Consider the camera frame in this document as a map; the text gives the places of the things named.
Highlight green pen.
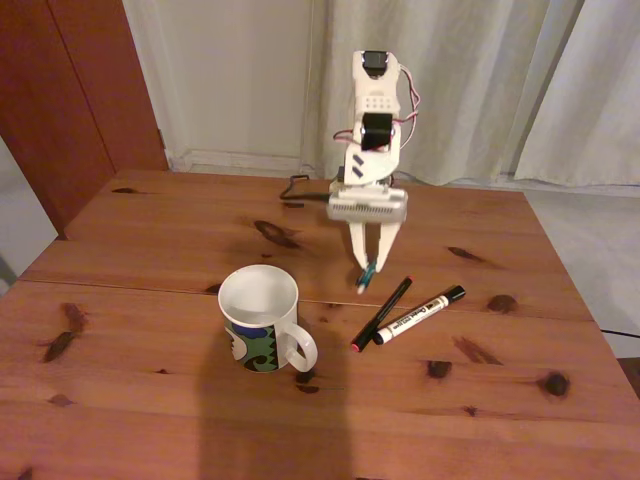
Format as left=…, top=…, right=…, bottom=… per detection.
left=355, top=262, right=377, bottom=295

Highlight black pen red caps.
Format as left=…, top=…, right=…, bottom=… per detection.
left=349, top=275, right=414, bottom=353

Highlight white whiteboard marker black cap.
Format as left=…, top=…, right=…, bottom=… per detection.
left=372, top=284, right=467, bottom=347

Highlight wide white curtain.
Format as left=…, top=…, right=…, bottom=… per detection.
left=299, top=0, right=584, bottom=187

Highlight white mug green blue pattern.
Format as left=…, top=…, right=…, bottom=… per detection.
left=217, top=264, right=319, bottom=374

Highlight narrow white curtain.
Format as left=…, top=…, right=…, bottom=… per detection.
left=514, top=0, right=640, bottom=189

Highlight brown wooden door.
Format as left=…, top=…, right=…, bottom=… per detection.
left=0, top=0, right=170, bottom=241

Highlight silver camera box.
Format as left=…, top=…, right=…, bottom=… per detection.
left=327, top=188, right=410, bottom=225

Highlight black camera cable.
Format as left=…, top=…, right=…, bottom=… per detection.
left=279, top=174, right=334, bottom=209

